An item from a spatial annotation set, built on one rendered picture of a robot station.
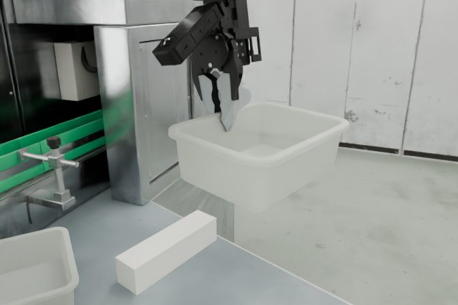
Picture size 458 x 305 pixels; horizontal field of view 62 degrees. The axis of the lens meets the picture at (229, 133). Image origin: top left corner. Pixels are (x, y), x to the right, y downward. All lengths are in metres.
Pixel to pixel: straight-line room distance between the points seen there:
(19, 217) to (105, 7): 0.54
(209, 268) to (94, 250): 0.28
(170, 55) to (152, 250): 0.45
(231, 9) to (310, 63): 3.05
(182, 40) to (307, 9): 3.13
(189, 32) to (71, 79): 0.82
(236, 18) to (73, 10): 0.58
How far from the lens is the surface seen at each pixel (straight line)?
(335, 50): 3.58
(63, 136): 1.10
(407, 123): 3.68
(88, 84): 1.33
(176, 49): 0.50
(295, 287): 0.83
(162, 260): 0.83
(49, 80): 1.31
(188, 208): 1.38
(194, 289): 0.82
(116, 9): 1.00
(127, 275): 0.82
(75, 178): 1.13
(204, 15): 0.55
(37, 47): 1.29
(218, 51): 0.55
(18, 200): 1.02
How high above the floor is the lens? 1.28
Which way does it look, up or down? 18 degrees down
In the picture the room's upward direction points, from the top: straight up
